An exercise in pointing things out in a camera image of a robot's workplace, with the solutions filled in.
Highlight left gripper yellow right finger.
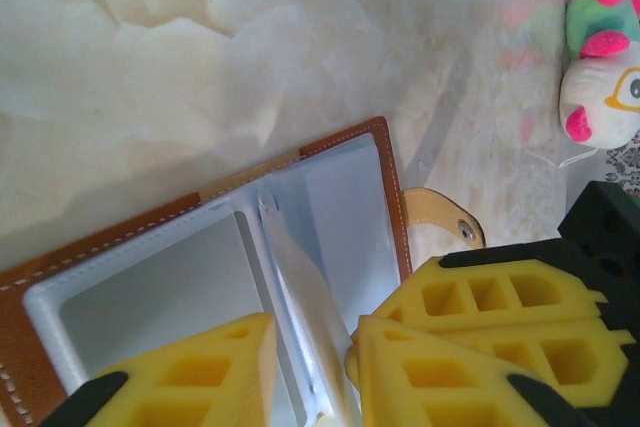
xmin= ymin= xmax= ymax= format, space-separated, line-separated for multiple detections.
xmin=348 ymin=315 xmax=596 ymax=427

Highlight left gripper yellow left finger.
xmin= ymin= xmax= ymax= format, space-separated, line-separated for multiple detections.
xmin=39 ymin=311 xmax=279 ymax=427

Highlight brown leather card holder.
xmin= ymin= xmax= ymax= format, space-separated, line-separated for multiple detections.
xmin=0 ymin=115 xmax=487 ymax=427

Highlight white plush toy, pink paws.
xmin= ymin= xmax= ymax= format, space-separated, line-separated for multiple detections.
xmin=558 ymin=0 xmax=640 ymax=168

